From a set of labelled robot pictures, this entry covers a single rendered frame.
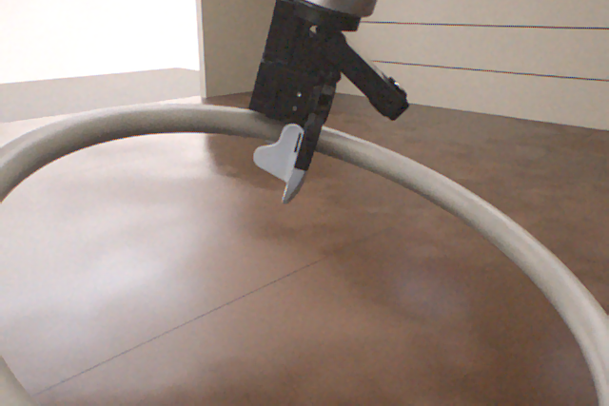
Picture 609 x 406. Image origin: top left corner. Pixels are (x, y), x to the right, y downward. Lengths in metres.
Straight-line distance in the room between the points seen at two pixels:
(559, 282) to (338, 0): 0.31
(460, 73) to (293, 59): 6.71
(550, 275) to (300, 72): 0.29
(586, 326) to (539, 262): 0.08
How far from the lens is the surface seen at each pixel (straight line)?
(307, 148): 0.59
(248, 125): 0.61
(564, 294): 0.53
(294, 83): 0.58
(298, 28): 0.59
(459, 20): 7.27
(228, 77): 8.28
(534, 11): 6.89
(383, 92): 0.60
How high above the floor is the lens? 1.33
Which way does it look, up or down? 18 degrees down
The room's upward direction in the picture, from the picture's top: straight up
